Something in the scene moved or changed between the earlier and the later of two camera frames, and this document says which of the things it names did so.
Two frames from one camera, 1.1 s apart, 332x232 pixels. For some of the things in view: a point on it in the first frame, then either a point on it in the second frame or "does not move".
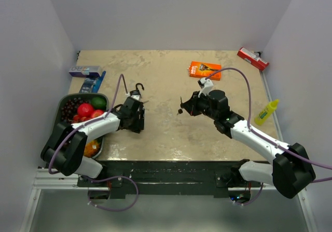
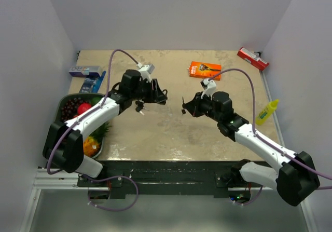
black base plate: [168, 178] does not move
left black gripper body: [137, 122] → [148, 95]
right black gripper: [191, 106] does not move
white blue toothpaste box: [85, 71] does not move
